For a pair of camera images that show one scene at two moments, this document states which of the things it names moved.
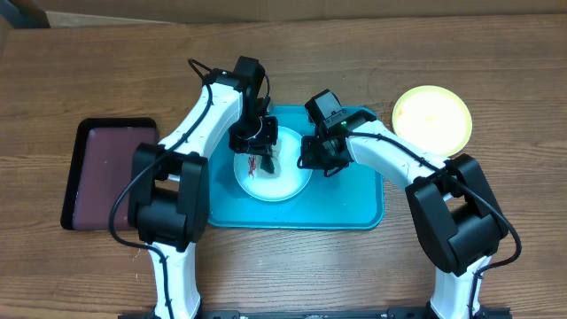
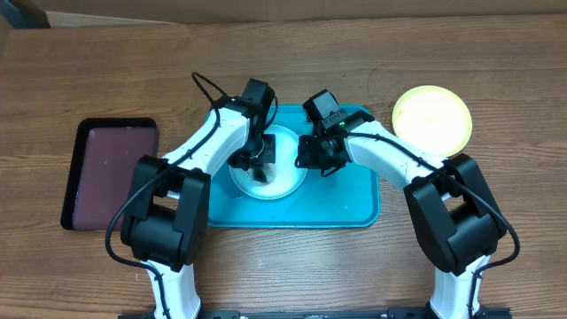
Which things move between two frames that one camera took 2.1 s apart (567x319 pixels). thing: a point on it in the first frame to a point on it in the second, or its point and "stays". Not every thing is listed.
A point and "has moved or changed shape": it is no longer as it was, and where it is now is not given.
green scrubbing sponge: (267, 164) has moved or changed shape
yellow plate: (435, 117) stays
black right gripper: (312, 162) stays
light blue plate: (288, 178) stays
